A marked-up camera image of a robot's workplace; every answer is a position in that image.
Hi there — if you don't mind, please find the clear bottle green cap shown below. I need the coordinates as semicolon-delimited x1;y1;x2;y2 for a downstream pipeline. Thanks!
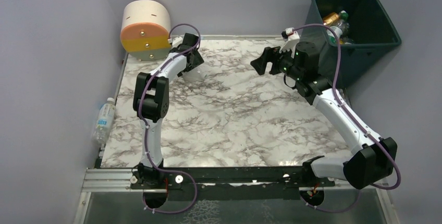
327;10;350;43

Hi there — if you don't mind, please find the amber tea bottle red label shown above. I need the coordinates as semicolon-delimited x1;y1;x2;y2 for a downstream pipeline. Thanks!
322;13;340;26

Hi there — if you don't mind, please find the tall clear bottle blue label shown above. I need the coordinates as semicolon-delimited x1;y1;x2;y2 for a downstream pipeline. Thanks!
93;97;116;144

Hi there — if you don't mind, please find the clear bottle green label back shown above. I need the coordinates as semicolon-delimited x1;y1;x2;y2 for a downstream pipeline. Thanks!
182;70;205;82

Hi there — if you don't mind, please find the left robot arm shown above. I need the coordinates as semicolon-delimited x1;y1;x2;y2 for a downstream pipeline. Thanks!
133;33;204;184

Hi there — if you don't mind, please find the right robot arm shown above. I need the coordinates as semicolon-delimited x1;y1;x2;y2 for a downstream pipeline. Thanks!
250;42;397;189

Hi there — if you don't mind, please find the dark green plastic bin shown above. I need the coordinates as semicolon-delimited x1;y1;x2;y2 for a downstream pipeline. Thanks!
305;0;401;89

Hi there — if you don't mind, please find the round pastel drawer cabinet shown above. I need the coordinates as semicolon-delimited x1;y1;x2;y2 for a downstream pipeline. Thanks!
120;0;171;61

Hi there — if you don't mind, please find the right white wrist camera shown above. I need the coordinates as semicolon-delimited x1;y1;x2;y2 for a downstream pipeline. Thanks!
279;28;300;53

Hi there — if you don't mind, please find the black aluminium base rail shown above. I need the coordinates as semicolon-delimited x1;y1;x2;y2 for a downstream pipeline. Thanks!
81;166;354;201

